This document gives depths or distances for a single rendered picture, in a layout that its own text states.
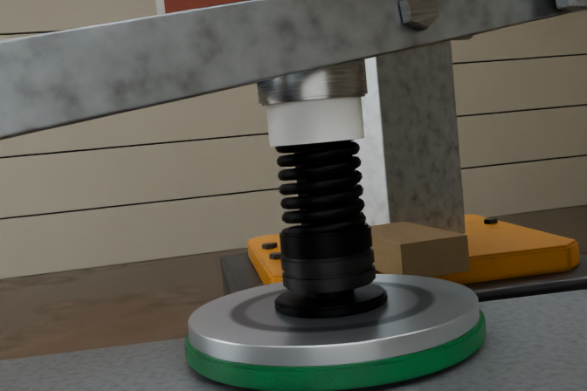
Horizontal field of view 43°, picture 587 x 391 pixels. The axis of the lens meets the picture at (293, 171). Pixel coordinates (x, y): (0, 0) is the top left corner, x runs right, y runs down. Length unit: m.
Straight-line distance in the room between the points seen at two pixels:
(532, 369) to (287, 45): 0.25
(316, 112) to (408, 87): 0.76
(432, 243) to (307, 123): 0.53
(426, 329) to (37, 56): 0.28
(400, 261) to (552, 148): 6.83
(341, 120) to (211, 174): 6.08
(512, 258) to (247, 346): 0.75
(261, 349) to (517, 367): 0.16
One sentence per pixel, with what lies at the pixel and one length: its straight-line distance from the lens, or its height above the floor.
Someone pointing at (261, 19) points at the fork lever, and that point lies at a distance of 0.47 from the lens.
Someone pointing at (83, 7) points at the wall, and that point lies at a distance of 6.63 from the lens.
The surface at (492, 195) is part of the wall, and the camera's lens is 7.47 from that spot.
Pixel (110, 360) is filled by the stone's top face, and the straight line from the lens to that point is 0.61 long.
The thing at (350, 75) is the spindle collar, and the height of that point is 1.02.
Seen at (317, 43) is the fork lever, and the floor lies 1.04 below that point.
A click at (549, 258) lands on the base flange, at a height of 0.76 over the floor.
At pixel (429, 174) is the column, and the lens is 1.30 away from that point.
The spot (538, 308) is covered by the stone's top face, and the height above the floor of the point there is 0.83.
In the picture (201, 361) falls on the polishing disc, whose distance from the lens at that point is 0.52.
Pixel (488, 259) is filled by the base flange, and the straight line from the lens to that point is 1.16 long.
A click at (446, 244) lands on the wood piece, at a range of 1.03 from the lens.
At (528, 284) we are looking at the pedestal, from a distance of 1.14.
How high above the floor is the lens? 0.99
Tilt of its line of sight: 3 degrees down
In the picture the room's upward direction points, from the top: 5 degrees counter-clockwise
